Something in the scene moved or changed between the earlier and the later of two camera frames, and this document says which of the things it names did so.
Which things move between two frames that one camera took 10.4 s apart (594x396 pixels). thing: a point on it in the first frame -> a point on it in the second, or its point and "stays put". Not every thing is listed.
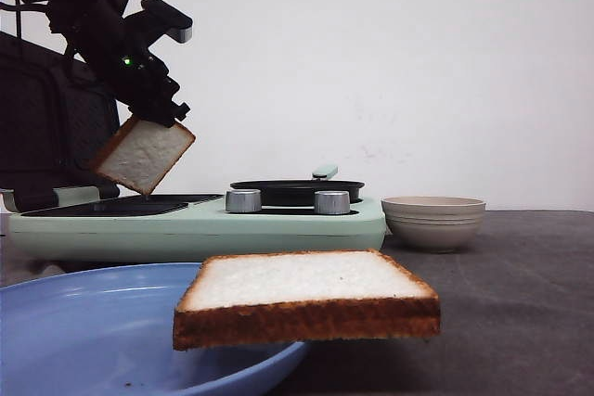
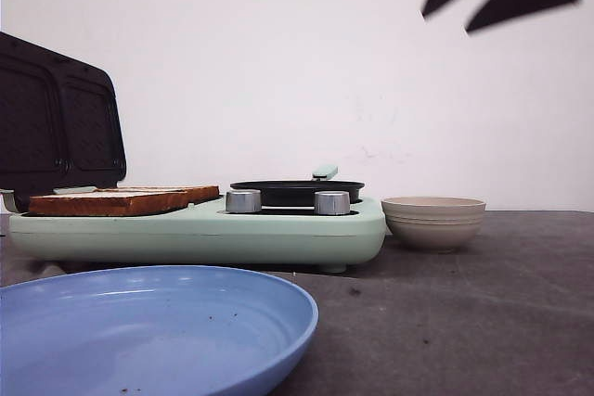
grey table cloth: [516, 315] stays put
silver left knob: [243, 200] stays put
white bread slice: [146, 154] -> [193, 193]
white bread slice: [303, 297] -> [106, 204]
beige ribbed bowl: [432, 224] stays put
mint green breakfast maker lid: [58, 116] stays put
